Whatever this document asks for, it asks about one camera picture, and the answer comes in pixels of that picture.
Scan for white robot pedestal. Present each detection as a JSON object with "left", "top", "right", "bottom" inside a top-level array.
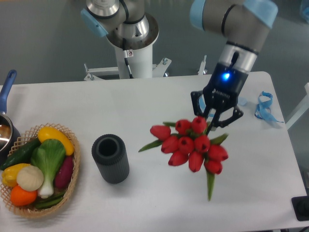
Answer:
[{"left": 83, "top": 41, "right": 209, "bottom": 82}]

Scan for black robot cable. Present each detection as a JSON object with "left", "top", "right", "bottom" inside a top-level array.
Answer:
[{"left": 122, "top": 37, "right": 134, "bottom": 79}]

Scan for tangled blue ribbon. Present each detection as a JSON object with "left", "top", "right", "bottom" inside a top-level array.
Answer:
[{"left": 254, "top": 91, "right": 284, "bottom": 123}]

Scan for blue ribbon strip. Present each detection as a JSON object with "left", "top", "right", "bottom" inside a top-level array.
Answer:
[{"left": 197, "top": 96, "right": 206, "bottom": 114}]

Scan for purple sweet potato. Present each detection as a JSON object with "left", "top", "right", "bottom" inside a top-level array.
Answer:
[{"left": 54, "top": 156, "right": 73, "bottom": 189}]

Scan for yellow bell pepper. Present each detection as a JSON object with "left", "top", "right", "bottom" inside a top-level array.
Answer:
[{"left": 1, "top": 163, "right": 30, "bottom": 188}]

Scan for light blue plastic cap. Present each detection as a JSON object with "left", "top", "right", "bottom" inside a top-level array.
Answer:
[{"left": 238, "top": 97, "right": 247, "bottom": 106}]

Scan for blue object top corner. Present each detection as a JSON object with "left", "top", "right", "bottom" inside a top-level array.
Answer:
[{"left": 299, "top": 0, "right": 309, "bottom": 23}]

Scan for red tulip bouquet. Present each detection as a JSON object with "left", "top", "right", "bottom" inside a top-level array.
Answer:
[{"left": 139, "top": 116, "right": 229, "bottom": 201}]

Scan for orange fruit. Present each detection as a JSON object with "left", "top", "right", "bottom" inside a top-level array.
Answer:
[{"left": 10, "top": 185, "right": 37, "bottom": 206}]

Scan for dark green cucumber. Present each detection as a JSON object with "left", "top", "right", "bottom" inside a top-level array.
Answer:
[{"left": 0, "top": 138, "right": 41, "bottom": 171}]

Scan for green pea pods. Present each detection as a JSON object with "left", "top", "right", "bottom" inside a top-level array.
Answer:
[{"left": 34, "top": 192, "right": 65, "bottom": 210}]

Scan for cream white garlic bulb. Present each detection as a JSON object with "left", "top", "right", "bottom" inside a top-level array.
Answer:
[{"left": 16, "top": 165, "right": 44, "bottom": 191}]

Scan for dark grey ribbed vase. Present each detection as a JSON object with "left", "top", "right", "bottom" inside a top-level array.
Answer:
[{"left": 91, "top": 134, "right": 130, "bottom": 184}]

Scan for white frame bar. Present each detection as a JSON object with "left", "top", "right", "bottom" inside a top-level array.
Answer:
[{"left": 286, "top": 83, "right": 309, "bottom": 130}]

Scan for blue handled saucepan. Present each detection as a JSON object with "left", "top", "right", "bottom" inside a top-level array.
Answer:
[{"left": 0, "top": 70, "right": 20, "bottom": 165}]

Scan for green bok choy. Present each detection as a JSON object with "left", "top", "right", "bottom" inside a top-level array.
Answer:
[{"left": 30, "top": 139, "right": 66, "bottom": 199}]

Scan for black device at edge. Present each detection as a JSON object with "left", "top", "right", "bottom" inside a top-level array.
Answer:
[{"left": 291, "top": 196, "right": 309, "bottom": 221}]

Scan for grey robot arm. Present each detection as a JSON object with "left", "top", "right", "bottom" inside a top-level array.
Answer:
[{"left": 81, "top": 0, "right": 278, "bottom": 131}]

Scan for woven wicker basket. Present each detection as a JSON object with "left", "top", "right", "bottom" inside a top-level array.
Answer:
[{"left": 0, "top": 123, "right": 81, "bottom": 218}]

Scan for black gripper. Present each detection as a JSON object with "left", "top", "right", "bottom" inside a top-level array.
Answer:
[{"left": 190, "top": 62, "right": 249, "bottom": 132}]

